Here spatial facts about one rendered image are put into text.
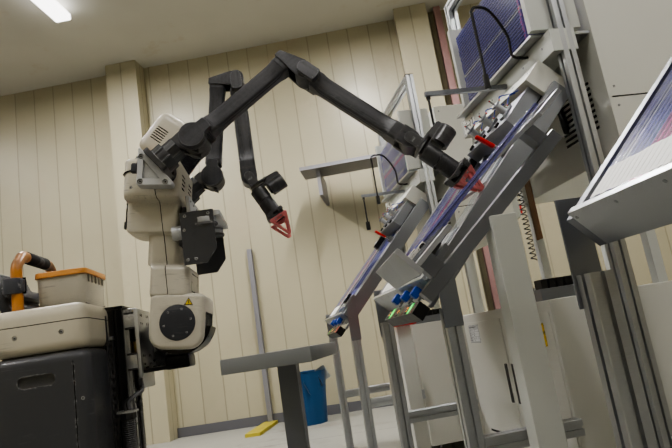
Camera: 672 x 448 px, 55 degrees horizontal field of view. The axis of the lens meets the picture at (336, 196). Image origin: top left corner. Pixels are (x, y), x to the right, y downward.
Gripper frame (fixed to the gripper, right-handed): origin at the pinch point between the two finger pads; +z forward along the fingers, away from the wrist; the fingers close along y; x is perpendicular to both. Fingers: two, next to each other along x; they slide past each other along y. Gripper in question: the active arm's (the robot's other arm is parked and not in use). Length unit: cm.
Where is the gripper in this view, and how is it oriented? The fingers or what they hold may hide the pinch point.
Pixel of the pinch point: (479, 188)
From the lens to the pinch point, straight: 190.5
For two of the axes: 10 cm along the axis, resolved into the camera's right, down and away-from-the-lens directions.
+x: -5.5, 7.9, -2.8
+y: -1.4, 2.5, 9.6
